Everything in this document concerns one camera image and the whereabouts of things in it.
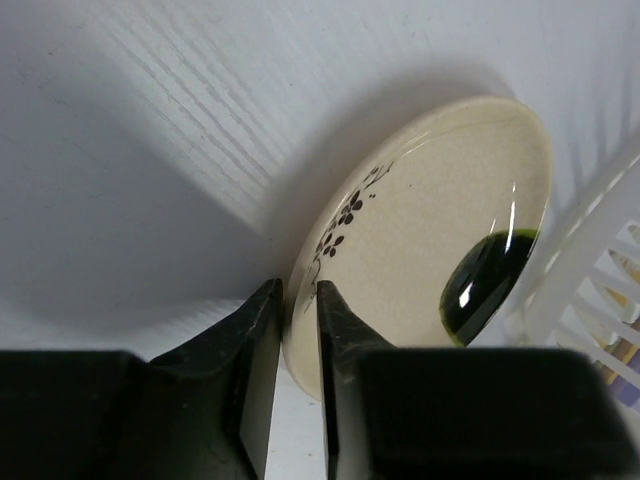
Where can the purple square panda plate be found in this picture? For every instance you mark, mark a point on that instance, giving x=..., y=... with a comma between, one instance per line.
x=624, y=392

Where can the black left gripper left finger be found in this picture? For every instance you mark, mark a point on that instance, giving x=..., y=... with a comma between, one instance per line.
x=199, y=411

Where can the beige round plate black spot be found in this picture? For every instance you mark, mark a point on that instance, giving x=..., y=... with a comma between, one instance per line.
x=429, y=234

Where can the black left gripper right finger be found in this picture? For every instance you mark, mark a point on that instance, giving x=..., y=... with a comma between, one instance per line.
x=449, y=413

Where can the white plastic dish bin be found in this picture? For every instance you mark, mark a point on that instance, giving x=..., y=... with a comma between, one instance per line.
x=586, y=295

